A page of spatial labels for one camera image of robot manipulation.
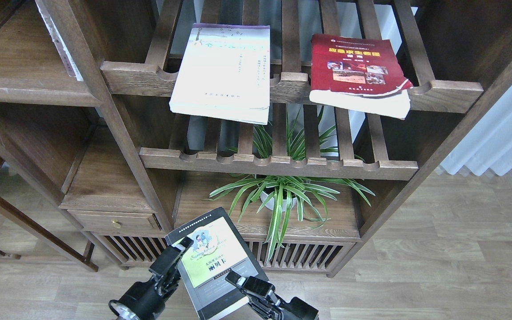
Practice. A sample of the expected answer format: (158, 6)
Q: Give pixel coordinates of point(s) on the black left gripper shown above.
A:
(146, 300)

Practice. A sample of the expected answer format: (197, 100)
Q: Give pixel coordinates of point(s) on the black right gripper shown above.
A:
(263, 300)

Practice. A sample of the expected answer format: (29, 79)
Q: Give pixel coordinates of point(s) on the green and grey book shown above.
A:
(217, 248)

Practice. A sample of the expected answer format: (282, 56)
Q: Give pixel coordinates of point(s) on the red paperback book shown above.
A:
(358, 74)

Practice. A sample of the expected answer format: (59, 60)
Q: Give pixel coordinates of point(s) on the brass drawer knob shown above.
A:
(116, 224)

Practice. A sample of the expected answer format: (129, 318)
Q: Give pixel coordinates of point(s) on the green spider plant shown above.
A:
(285, 194)

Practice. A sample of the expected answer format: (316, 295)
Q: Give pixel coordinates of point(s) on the dark wooden bookshelf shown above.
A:
(108, 148)

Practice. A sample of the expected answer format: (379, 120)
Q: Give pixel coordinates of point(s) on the white paperback book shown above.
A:
(225, 73)

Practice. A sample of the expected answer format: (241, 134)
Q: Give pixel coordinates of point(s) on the white window curtain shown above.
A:
(488, 146)

